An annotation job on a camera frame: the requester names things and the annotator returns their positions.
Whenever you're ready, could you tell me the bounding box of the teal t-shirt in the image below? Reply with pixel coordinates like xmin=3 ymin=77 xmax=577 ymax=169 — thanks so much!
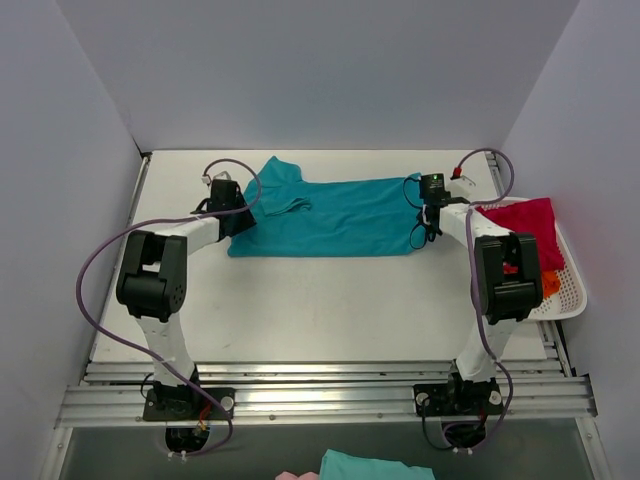
xmin=227 ymin=156 xmax=420 ymax=258

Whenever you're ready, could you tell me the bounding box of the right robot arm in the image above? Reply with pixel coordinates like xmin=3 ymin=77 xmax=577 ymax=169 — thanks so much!
xmin=419 ymin=173 xmax=543 ymax=413

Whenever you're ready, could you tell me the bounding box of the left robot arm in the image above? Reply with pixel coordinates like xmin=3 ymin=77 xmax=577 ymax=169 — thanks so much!
xmin=116 ymin=178 xmax=256 ymax=419

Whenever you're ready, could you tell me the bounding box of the magenta t-shirt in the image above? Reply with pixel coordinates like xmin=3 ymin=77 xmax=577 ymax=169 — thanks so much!
xmin=478 ymin=198 xmax=565 ymax=272

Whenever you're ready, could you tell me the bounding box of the orange t-shirt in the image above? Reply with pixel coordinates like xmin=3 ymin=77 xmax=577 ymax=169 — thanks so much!
xmin=541 ymin=270 xmax=561 ymax=300

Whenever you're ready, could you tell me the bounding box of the white plastic basket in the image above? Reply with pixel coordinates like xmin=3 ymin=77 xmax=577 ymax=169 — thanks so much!
xmin=477 ymin=197 xmax=587 ymax=321

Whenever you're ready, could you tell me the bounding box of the folded pink t-shirt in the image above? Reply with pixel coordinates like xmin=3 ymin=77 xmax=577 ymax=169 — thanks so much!
xmin=275 ymin=471 xmax=319 ymax=480

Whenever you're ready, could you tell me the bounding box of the folded mint t-shirt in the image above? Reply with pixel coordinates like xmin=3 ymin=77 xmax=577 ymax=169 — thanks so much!
xmin=319 ymin=450 xmax=435 ymax=480

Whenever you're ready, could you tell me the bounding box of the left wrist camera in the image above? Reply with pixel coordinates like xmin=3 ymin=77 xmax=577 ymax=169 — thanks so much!
xmin=201 ymin=171 xmax=232 ymax=186

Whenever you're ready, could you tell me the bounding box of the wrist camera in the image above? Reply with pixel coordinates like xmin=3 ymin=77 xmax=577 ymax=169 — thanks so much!
xmin=449 ymin=167 xmax=476 ymax=198
xmin=201 ymin=171 xmax=232 ymax=186

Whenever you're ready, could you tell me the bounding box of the black thin cable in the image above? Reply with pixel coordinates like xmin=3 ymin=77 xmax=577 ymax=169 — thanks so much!
xmin=402 ymin=174 xmax=439 ymax=251

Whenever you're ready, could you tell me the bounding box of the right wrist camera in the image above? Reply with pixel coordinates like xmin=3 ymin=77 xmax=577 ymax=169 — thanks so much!
xmin=449 ymin=167 xmax=476 ymax=198

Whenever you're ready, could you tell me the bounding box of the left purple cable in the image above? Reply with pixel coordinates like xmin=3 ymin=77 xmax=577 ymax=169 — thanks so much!
xmin=74 ymin=158 xmax=263 ymax=457

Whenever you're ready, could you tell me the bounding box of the aluminium rail frame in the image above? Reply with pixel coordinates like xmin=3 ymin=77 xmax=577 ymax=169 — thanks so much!
xmin=58 ymin=150 xmax=596 ymax=428

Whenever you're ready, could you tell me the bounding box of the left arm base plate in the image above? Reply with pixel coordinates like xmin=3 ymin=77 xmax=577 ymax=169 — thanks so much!
xmin=142 ymin=384 xmax=236 ymax=422

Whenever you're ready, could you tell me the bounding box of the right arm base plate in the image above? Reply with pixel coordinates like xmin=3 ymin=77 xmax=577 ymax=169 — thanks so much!
xmin=412 ymin=380 xmax=504 ymax=417

